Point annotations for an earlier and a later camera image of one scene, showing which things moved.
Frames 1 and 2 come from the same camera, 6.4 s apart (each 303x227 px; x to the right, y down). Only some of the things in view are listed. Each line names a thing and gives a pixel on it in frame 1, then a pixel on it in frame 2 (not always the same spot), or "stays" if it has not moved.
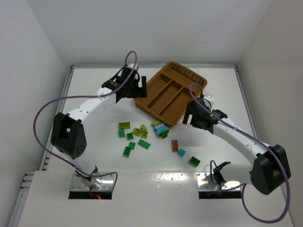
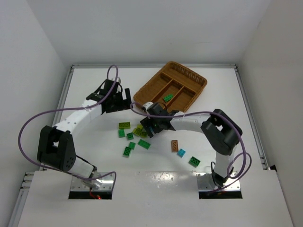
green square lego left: x=121 y=133 stays
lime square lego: x=144 y=135 stays
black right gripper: x=193 y=116 to x=149 y=126
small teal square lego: x=181 y=152 stays
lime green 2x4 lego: x=124 y=125 stays
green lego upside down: x=127 y=152 stays
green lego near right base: x=194 y=161 stays
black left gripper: x=133 y=90 to x=121 y=101
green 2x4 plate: x=164 y=134 to x=167 y=98
